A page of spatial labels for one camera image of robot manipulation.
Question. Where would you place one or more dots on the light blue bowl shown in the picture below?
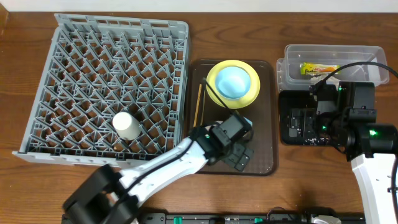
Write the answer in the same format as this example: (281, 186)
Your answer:
(233, 82)

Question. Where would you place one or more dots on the brown serving tray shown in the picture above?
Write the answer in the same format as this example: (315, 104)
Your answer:
(262, 112)

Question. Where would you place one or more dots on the grey dishwasher rack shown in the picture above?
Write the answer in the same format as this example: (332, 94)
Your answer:
(98, 66)

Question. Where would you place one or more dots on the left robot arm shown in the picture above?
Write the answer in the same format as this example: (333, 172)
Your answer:
(107, 196)

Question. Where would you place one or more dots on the right wooden chopstick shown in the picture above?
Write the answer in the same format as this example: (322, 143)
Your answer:
(202, 105)

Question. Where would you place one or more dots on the white napkin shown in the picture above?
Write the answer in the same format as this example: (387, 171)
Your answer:
(330, 81)

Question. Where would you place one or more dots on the yellow plate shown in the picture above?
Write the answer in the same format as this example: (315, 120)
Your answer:
(247, 99)

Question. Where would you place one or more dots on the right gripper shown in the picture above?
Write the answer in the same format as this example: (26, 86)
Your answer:
(298, 122)

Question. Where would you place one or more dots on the clear plastic bin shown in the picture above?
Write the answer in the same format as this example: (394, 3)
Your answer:
(288, 68)

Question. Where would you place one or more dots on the wooden chopstick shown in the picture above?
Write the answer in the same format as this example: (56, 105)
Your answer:
(202, 105)
(197, 105)

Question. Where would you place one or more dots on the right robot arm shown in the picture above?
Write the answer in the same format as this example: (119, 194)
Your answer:
(344, 117)

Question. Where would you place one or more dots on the white paper cup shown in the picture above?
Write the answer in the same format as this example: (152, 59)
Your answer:
(126, 126)

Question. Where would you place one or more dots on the left wooden chopstick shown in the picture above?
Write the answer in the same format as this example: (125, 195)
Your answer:
(197, 105)

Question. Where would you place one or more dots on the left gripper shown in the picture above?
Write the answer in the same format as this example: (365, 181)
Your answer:
(239, 154)

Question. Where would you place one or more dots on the pink white bowl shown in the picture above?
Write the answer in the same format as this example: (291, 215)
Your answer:
(235, 127)

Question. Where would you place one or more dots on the black tray bin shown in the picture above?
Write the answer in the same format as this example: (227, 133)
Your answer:
(289, 99)

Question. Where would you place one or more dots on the rice food waste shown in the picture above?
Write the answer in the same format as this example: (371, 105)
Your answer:
(306, 141)

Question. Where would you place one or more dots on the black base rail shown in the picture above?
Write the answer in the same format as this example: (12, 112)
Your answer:
(274, 215)

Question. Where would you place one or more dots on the green snack wrapper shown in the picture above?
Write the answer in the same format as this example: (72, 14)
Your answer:
(313, 69)

